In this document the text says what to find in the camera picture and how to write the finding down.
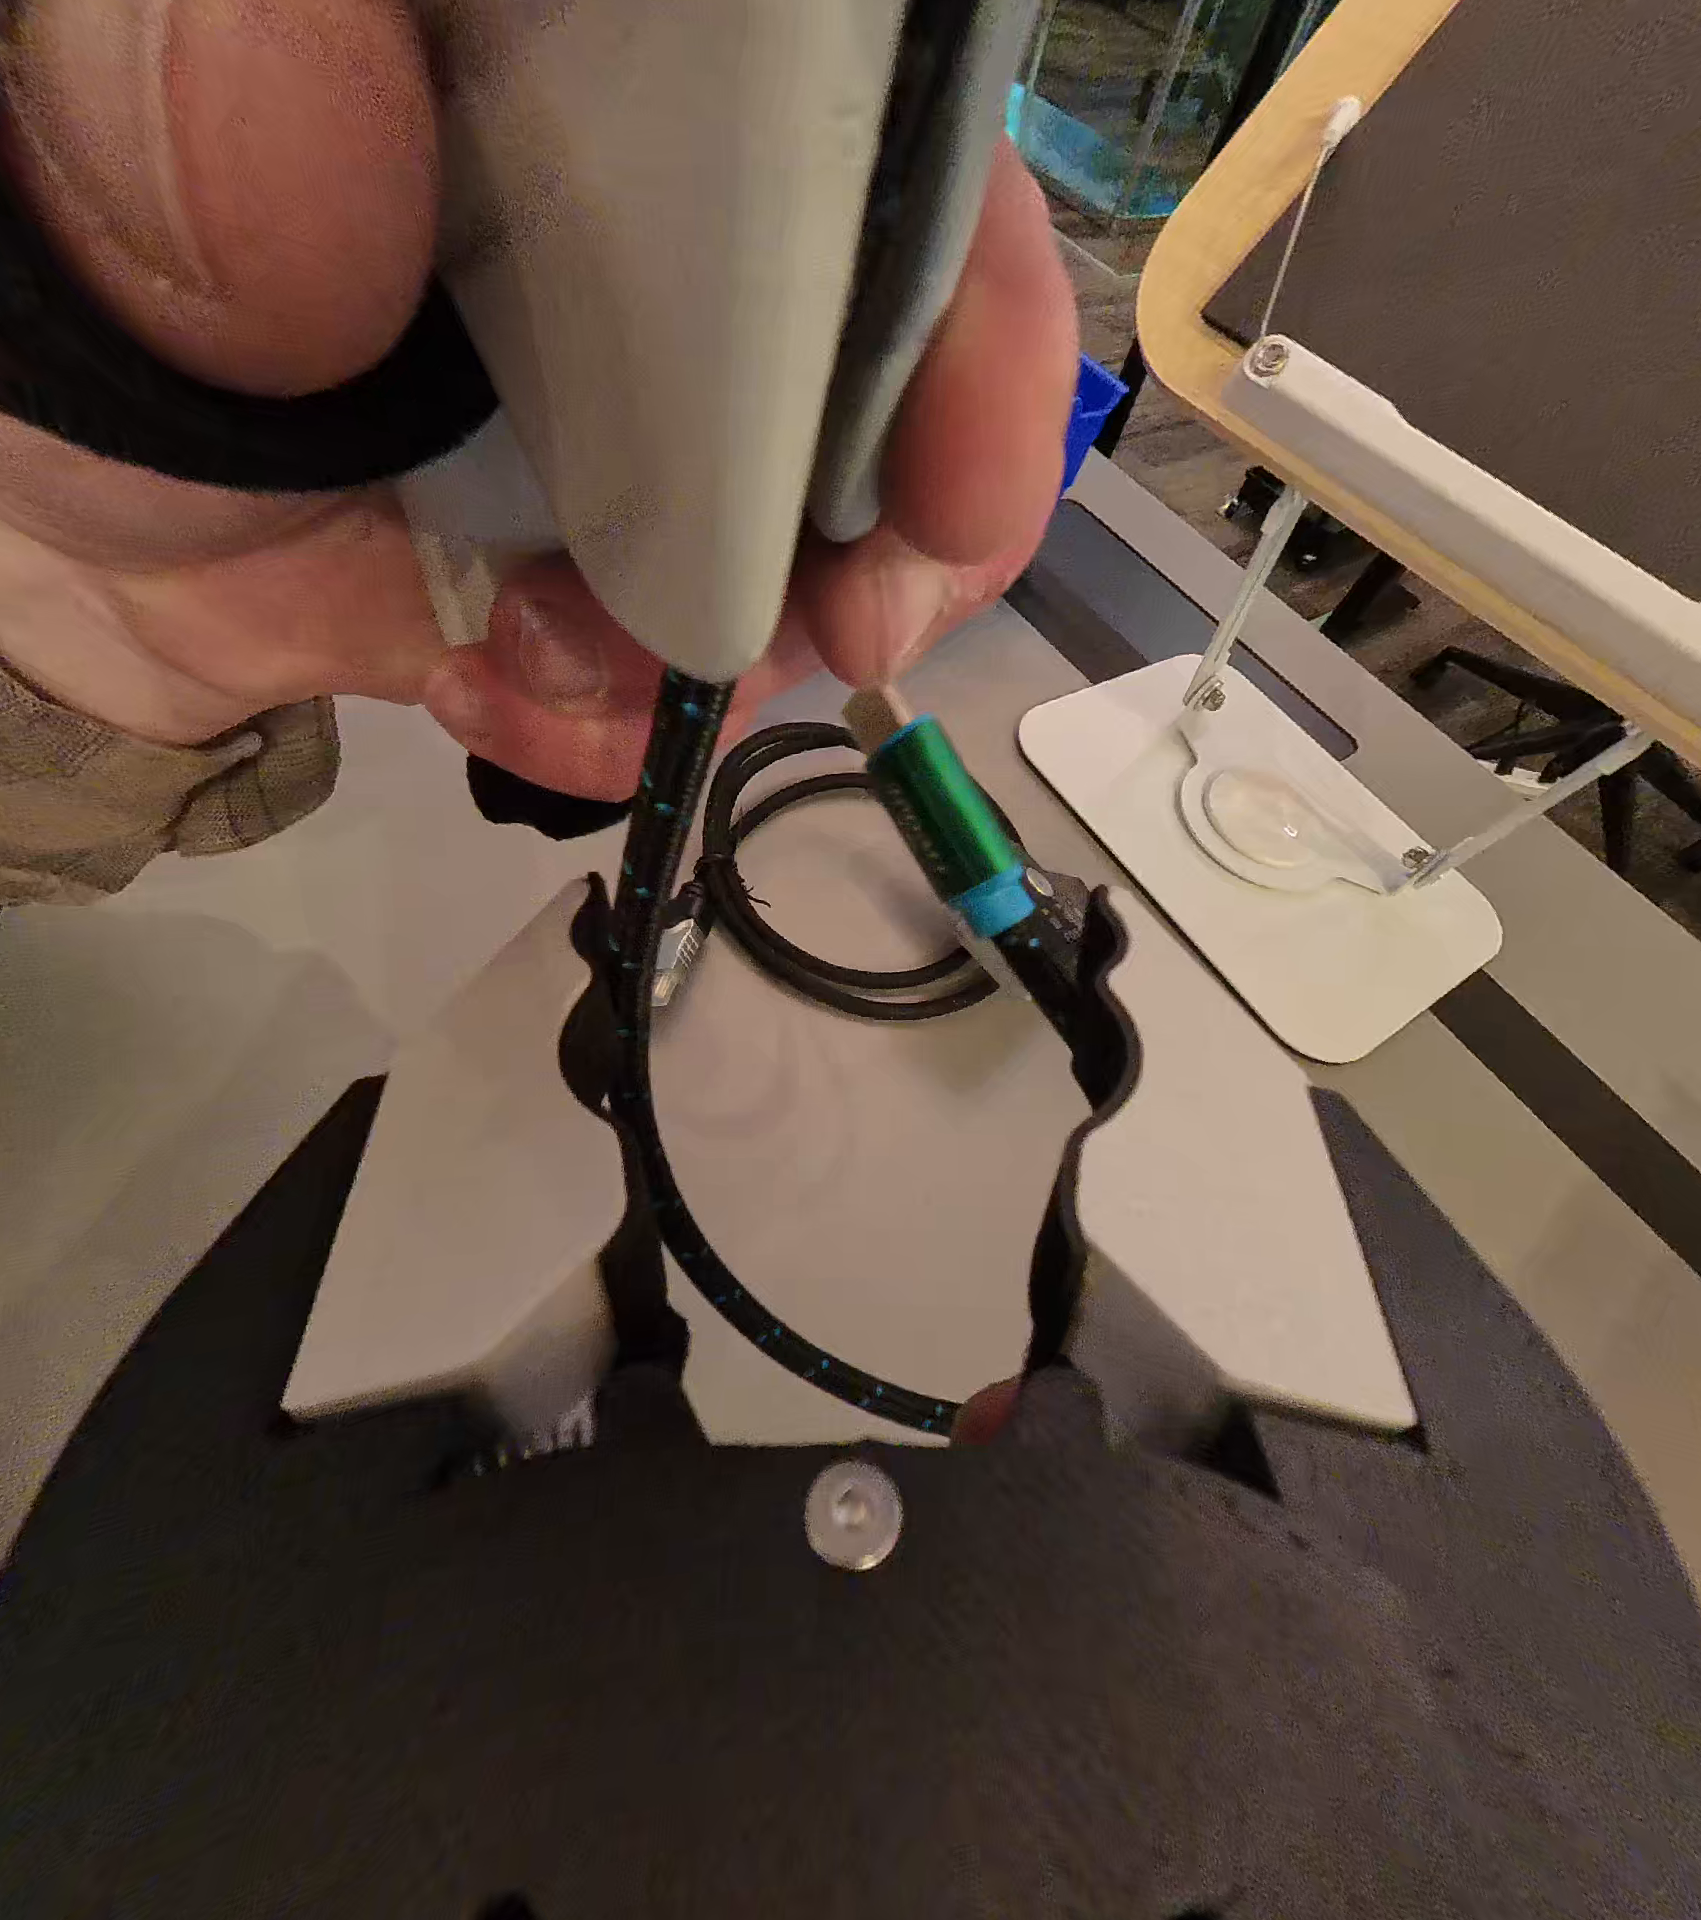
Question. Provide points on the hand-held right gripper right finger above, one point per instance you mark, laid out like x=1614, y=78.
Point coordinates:
x=1225, y=1230

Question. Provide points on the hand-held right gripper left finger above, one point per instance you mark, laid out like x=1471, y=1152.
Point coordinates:
x=478, y=1200

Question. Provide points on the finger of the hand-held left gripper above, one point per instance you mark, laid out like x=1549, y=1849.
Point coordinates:
x=896, y=420
x=672, y=300

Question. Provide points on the blue plastic bin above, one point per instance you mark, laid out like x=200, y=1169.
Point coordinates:
x=1094, y=407

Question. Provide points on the person's left forearm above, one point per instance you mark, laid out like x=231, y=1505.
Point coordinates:
x=41, y=811

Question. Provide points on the person's left hand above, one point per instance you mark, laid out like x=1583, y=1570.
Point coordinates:
x=222, y=180

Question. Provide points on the black wood-edged board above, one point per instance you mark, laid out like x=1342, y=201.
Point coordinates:
x=1572, y=211

